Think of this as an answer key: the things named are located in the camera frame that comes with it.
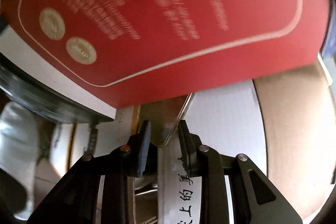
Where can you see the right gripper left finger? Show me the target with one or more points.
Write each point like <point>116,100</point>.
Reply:
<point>135,159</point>

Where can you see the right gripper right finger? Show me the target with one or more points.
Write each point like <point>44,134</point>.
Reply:
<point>200,160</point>

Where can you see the white cardboard box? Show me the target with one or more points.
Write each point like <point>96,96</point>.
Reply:
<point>227,119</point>

